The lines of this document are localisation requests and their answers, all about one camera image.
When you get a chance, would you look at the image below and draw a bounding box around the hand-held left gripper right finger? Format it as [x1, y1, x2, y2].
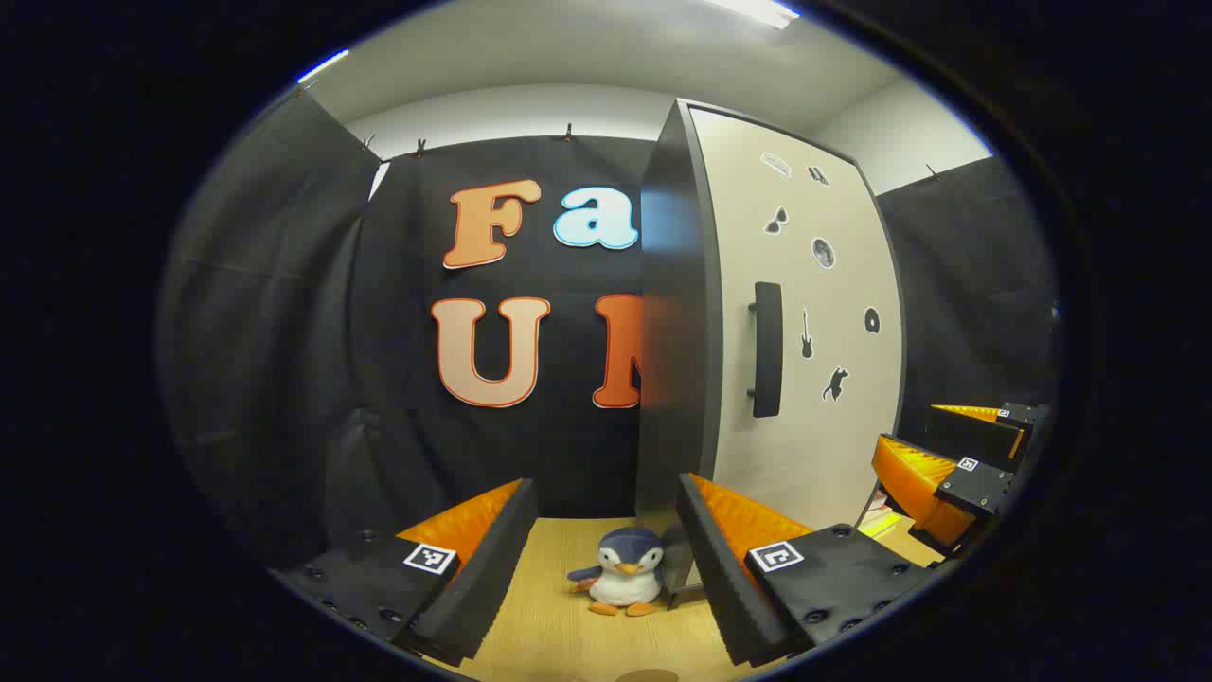
[675, 472, 957, 669]

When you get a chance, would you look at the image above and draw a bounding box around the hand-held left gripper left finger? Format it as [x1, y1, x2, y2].
[270, 476, 539, 669]

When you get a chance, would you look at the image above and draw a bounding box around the white cabinet door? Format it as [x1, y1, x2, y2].
[686, 102, 908, 588]

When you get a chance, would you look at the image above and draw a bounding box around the black cabinet door handle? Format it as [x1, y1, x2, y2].
[746, 281, 785, 419]

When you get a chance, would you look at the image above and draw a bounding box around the penguin plush toy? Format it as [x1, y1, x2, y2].
[566, 527, 667, 618]

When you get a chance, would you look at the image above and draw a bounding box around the stack of books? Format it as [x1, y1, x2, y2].
[857, 485, 900, 541]

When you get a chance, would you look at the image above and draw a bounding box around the black backdrop cloth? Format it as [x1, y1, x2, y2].
[156, 90, 1061, 569]

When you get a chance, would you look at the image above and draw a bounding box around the ceiling light panel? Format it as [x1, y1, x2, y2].
[705, 0, 801, 29]

